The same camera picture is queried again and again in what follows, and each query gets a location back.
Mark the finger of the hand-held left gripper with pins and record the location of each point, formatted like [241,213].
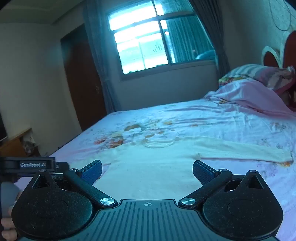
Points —
[62,165]

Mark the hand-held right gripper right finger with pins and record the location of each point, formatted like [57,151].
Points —
[203,173]

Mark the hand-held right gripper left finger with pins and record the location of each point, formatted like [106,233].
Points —
[92,173]

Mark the cream knit sweater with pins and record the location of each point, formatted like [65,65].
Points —
[150,166]

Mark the person's left hand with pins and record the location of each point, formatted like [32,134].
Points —
[8,228]

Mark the wooden side cabinet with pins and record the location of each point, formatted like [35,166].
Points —
[13,146]

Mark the bed with floral pink sheet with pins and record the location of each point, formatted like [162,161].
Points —
[185,120]

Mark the dark wooden door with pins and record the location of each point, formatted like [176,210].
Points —
[78,81]

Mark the pink quilt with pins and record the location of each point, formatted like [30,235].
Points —
[249,97]

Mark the striped floral pillow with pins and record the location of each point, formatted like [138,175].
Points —
[249,71]

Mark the grey curtain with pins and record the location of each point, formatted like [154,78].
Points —
[97,58]
[215,23]

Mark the red wooden headboard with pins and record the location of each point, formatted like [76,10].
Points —
[270,59]

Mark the sliding glass window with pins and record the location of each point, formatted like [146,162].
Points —
[138,37]

